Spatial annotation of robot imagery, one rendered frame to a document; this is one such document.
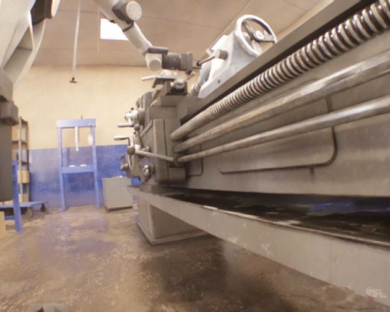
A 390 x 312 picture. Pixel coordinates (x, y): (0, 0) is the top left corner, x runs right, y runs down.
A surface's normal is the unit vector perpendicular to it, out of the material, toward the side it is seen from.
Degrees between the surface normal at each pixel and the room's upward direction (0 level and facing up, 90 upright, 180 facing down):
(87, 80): 90
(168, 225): 90
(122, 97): 90
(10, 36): 110
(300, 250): 90
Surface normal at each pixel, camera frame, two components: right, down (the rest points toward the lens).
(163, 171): 0.37, -0.11
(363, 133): -0.92, 0.06
